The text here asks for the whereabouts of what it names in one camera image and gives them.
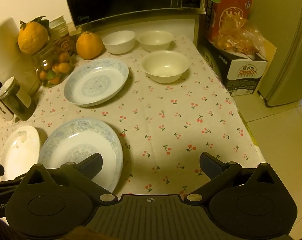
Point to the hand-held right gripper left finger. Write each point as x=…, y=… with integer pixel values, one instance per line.
x=94, y=165

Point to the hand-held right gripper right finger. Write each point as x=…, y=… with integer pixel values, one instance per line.
x=207, y=166

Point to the plain white plate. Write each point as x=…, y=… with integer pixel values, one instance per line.
x=18, y=152

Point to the blue patterned plate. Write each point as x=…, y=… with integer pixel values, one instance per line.
x=96, y=82
x=73, y=142

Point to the cream bowl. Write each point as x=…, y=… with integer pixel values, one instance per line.
x=165, y=65
x=155, y=38

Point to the white bowl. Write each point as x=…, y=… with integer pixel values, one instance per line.
x=119, y=40

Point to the cherry print tablecloth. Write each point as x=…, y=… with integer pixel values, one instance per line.
x=166, y=117

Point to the dark jar with silver lid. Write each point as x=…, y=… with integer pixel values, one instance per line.
x=12, y=97

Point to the black and white carton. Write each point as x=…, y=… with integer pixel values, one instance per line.
x=240, y=75

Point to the glass jar of kumquats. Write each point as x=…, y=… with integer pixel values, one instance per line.
x=53, y=66

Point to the red label glass jar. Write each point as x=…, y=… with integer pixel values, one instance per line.
x=66, y=46

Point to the refrigerator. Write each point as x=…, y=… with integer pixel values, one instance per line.
x=285, y=67

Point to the plastic bag of oranges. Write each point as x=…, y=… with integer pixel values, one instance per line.
x=238, y=37

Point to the large orange with leaves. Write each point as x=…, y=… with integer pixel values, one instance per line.
x=32, y=37

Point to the red carton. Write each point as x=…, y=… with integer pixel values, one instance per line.
x=230, y=7

